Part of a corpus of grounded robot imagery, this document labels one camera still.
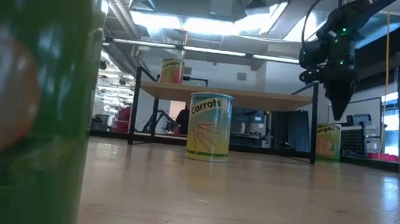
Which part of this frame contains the black aluminium rail frame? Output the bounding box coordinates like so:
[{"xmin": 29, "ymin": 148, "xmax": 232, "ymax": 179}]
[
  {"xmin": 88, "ymin": 127, "xmax": 188, "ymax": 148},
  {"xmin": 228, "ymin": 142, "xmax": 400, "ymax": 173}
]

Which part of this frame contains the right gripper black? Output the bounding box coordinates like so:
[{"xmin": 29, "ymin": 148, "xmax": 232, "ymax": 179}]
[{"xmin": 319, "ymin": 27, "xmax": 363, "ymax": 122}]

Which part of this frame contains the grey bin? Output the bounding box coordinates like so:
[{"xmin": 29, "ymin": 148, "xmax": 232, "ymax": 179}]
[{"xmin": 91, "ymin": 113, "xmax": 111, "ymax": 131}]

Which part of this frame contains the pineapple label can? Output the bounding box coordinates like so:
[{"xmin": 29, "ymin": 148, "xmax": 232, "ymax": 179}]
[{"xmin": 159, "ymin": 57, "xmax": 185, "ymax": 86}]

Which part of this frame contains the wooden shelf with black frame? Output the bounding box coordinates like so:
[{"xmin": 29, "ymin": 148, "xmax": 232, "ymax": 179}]
[{"xmin": 127, "ymin": 66, "xmax": 323, "ymax": 166}]

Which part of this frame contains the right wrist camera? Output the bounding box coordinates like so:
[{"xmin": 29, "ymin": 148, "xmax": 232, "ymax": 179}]
[{"xmin": 297, "ymin": 39, "xmax": 330, "ymax": 86}]

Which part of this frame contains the red chair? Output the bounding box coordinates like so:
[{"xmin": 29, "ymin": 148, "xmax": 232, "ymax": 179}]
[{"xmin": 114, "ymin": 105, "xmax": 133, "ymax": 133}]

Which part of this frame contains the oranges label can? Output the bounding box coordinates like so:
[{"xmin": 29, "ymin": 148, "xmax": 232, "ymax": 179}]
[{"xmin": 314, "ymin": 121, "xmax": 344, "ymax": 163}]

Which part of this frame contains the person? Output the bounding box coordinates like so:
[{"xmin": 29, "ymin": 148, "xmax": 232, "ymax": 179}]
[{"xmin": 174, "ymin": 102, "xmax": 191, "ymax": 136}]

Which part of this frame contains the carrots label can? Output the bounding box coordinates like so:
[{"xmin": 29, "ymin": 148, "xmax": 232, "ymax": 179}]
[{"xmin": 185, "ymin": 91, "xmax": 234, "ymax": 164}]

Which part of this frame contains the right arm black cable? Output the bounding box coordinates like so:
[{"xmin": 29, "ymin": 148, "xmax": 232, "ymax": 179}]
[{"xmin": 300, "ymin": 0, "xmax": 363, "ymax": 50}]

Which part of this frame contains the black perforated rack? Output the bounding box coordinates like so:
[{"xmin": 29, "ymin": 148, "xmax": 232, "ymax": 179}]
[{"xmin": 339, "ymin": 112, "xmax": 383, "ymax": 159}]

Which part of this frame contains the green can with red fruit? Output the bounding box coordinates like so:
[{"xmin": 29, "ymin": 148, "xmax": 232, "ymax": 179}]
[{"xmin": 0, "ymin": 0, "xmax": 109, "ymax": 224}]

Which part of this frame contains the red tray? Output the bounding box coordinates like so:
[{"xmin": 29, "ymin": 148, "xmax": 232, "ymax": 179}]
[{"xmin": 366, "ymin": 152, "xmax": 400, "ymax": 163}]

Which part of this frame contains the long ceiling light strip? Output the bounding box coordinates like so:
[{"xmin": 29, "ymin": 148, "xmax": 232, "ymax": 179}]
[{"xmin": 111, "ymin": 37, "xmax": 301, "ymax": 66}]

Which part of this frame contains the hanging yellow cable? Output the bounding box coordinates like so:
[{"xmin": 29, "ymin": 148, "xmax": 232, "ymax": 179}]
[{"xmin": 376, "ymin": 11, "xmax": 395, "ymax": 154}]

